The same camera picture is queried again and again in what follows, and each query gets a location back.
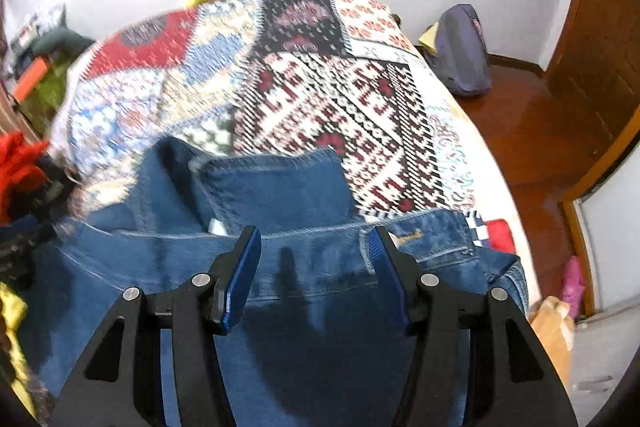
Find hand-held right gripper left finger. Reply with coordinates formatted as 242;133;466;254
50;226;262;427

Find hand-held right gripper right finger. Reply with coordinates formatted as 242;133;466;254
367;226;588;427

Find blue denim jacket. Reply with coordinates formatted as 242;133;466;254
20;138;529;427

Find red folded clothes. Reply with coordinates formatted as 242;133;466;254
0;132;51;224

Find tan paper bag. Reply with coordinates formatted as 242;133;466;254
530;296;574;389

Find pink toy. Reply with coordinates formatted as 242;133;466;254
560;256;587;319

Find patchwork patterned bedspread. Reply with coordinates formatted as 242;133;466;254
50;0;543;303

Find black patterned cloth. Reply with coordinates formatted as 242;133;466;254
0;157;76;290

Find white heart-print wardrobe door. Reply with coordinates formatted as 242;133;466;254
561;152;640;315

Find yellow cloth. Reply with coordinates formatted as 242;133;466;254
0;282;37;418

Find grey backpack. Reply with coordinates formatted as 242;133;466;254
425;4;494;96

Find yellow paper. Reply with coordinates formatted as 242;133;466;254
419;22;441;56

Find green storage bin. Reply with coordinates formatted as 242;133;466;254
20;52;76;124

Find orange box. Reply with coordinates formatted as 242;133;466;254
12;57;54;102

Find dark green stuffed bag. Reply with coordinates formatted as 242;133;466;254
30;28;96;58

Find brown wooden door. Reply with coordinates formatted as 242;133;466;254
545;0;640;148

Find pile of assorted clutter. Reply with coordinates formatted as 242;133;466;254
10;4;68;52

